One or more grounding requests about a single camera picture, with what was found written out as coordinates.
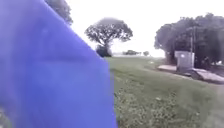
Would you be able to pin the blue sheet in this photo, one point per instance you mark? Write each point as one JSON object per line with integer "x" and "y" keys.
{"x": 50, "y": 73}

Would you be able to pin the distant low trees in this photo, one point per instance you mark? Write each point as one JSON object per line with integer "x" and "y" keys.
{"x": 131, "y": 52}

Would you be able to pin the dark bush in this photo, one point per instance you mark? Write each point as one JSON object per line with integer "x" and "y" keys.
{"x": 103, "y": 51}

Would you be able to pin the green grass field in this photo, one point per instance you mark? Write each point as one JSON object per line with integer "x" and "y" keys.
{"x": 160, "y": 100}

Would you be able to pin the group of dark trees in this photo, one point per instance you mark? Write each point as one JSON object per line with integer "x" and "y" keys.
{"x": 203, "y": 33}

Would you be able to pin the tree with round crown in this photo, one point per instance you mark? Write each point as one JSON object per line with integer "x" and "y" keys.
{"x": 107, "y": 31}

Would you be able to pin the grey concrete slab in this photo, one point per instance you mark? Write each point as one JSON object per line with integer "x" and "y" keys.
{"x": 206, "y": 75}

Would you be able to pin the pole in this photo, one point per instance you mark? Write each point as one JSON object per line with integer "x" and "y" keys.
{"x": 191, "y": 41}

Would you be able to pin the grey utility cabinet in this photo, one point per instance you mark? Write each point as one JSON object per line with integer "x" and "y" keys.
{"x": 184, "y": 60}

